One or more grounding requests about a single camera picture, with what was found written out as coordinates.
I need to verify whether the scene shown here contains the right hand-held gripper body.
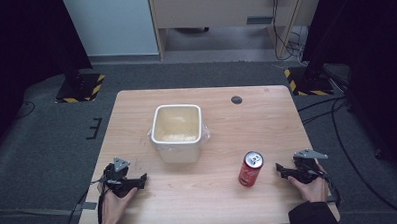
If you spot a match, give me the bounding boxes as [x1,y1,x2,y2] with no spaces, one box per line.
[291,147,331,186]

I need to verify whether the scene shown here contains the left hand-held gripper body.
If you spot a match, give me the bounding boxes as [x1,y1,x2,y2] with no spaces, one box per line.
[102,156,141,199]

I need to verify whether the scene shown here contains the person's right hand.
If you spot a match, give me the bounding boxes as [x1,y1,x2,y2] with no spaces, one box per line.
[286,162,332,205]

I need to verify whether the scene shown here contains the person's left hand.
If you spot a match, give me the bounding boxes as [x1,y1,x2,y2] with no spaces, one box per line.
[96,180,140,224]

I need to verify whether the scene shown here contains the red drink can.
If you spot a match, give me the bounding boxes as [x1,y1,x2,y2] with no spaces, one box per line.
[237,150,266,189]

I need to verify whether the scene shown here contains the grey tape piece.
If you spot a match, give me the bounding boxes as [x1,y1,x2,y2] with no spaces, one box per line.
[80,201,99,211]

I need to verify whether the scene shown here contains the white square plastic bin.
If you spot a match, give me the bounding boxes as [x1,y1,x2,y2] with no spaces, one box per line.
[149,103,204,166]

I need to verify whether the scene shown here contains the black stand base striped tape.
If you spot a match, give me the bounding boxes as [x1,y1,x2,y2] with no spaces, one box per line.
[283,64,336,98]
[53,71,107,105]

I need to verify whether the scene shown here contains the black curtain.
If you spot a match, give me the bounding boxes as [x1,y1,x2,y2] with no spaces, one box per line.
[298,0,397,182]
[0,0,97,155]

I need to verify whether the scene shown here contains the white panel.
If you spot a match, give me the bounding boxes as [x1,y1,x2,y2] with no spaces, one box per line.
[61,0,161,60]

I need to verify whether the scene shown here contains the right hand-held gripper cable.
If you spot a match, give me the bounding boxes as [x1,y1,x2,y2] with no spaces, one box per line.
[317,168,343,210]

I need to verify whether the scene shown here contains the hand-held gripper cable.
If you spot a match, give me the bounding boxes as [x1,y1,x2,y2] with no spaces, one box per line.
[62,177,108,224]
[317,168,343,210]

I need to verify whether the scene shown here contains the left hand-held gripper cable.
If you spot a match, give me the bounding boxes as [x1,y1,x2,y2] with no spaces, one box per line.
[62,177,108,224]

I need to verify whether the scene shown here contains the thin black floor cable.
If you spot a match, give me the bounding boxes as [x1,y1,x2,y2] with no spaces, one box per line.
[14,100,38,120]

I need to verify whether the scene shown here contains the black cables at desk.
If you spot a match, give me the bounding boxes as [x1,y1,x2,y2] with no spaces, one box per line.
[270,0,309,62]

